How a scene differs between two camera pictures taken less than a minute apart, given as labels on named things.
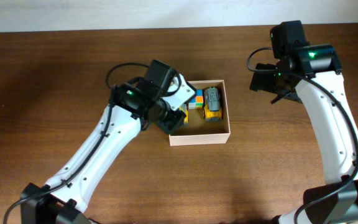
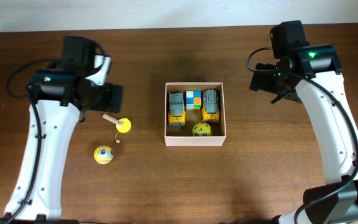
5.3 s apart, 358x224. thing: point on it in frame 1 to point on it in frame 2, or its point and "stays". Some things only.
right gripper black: (263, 79) stays
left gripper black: (170, 119) to (112, 99)
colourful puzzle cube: (197, 102) stays
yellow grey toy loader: (212, 109) stays
